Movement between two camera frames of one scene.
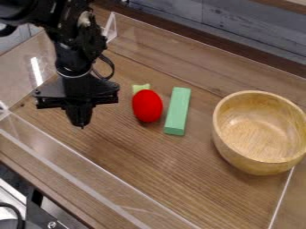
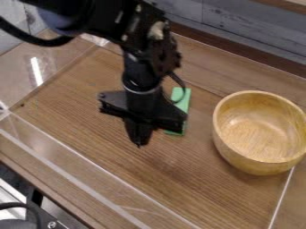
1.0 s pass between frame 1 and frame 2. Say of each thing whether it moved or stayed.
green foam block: stayed
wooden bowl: stayed
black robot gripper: moved
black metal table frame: stayed
